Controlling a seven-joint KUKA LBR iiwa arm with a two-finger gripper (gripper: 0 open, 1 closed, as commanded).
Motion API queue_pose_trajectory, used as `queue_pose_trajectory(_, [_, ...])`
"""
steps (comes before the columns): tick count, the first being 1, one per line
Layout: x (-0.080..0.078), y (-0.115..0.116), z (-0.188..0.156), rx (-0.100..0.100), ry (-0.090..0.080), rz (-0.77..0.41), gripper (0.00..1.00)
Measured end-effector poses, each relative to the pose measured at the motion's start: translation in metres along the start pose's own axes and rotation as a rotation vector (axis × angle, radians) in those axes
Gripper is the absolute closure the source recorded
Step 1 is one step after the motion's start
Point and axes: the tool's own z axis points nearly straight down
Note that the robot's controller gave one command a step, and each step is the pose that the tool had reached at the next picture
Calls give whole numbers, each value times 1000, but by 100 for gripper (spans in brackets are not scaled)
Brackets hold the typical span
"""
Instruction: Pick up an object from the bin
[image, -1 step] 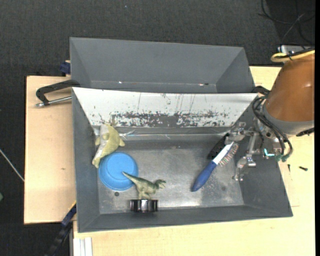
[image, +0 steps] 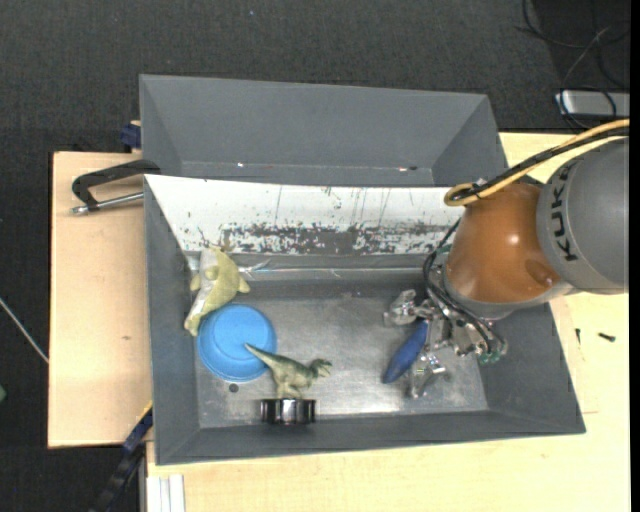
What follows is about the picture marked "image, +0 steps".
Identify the black ring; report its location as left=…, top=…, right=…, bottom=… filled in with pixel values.
left=259, top=396, right=319, bottom=427

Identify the pale wood board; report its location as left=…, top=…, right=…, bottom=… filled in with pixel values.
left=47, top=149, right=154, bottom=450

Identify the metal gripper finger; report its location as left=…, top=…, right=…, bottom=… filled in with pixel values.
left=403, top=348, right=449, bottom=400
left=383, top=289, right=429, bottom=329

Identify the blue plastic bowl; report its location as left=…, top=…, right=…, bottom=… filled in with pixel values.
left=196, top=303, right=279, bottom=384

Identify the grey metal bin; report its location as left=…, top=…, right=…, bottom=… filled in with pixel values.
left=138, top=73, right=587, bottom=466

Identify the green toy dinosaur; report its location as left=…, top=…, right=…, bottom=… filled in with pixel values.
left=243, top=342, right=334, bottom=401

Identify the clear plastic bag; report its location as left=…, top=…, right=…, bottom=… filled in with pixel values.
left=191, top=248, right=221, bottom=321

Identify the blue oblong toy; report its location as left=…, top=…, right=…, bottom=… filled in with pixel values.
left=381, top=319, right=431, bottom=386

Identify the yellow-green plush dolphin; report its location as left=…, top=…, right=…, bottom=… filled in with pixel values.
left=183, top=244, right=252, bottom=337

